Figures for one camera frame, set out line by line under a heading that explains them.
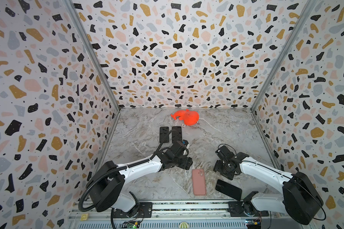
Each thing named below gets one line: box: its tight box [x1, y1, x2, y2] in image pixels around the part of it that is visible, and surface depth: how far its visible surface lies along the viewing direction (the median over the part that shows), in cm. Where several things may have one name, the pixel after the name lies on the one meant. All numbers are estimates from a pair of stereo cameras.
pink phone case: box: [192, 168, 206, 196], surface depth 86 cm
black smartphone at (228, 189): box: [215, 179, 243, 201], surface depth 82 cm
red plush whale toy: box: [171, 108, 200, 126], surface depth 110 cm
